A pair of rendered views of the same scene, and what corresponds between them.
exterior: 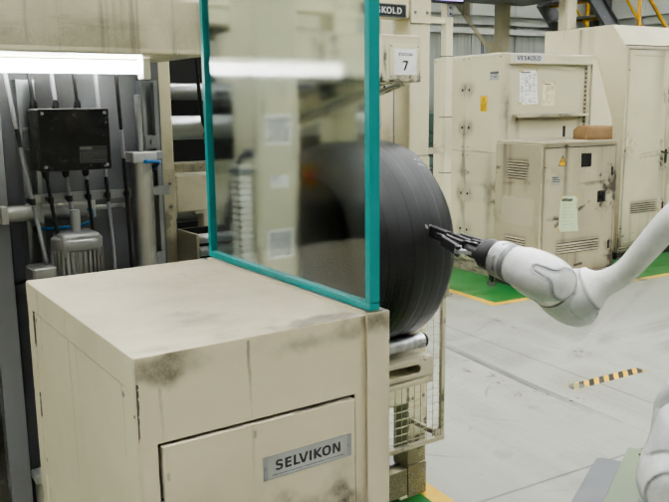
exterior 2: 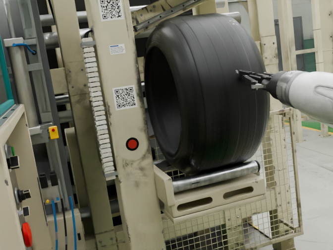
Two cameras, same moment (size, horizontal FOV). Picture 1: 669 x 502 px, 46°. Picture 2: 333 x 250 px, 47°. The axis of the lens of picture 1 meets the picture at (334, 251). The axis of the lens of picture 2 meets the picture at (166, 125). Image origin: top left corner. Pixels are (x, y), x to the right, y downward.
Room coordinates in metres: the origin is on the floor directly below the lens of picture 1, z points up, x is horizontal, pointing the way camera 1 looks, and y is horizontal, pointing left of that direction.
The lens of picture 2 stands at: (0.84, -0.36, 1.32)
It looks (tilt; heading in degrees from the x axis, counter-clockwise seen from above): 9 degrees down; 17
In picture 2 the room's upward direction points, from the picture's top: 8 degrees counter-clockwise
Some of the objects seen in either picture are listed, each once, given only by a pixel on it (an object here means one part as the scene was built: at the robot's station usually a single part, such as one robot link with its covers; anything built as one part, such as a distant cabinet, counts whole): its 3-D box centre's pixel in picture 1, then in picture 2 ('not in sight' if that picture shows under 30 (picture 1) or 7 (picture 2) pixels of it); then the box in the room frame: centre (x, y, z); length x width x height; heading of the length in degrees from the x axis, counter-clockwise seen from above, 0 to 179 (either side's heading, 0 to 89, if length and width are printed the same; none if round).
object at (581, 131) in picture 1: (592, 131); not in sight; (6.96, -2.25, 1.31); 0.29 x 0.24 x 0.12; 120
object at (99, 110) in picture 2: not in sight; (99, 109); (2.01, 0.23, 1.19); 0.05 x 0.04 x 0.48; 34
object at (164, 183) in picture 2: not in sight; (153, 177); (2.14, 0.12, 0.90); 0.40 x 0.03 x 0.10; 34
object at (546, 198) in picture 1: (555, 211); not in sight; (6.92, -1.94, 0.62); 0.91 x 0.58 x 1.25; 120
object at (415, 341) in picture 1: (375, 350); (214, 176); (2.12, -0.11, 0.90); 0.35 x 0.05 x 0.05; 124
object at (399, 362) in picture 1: (374, 373); (214, 194); (2.12, -0.11, 0.83); 0.36 x 0.09 x 0.06; 124
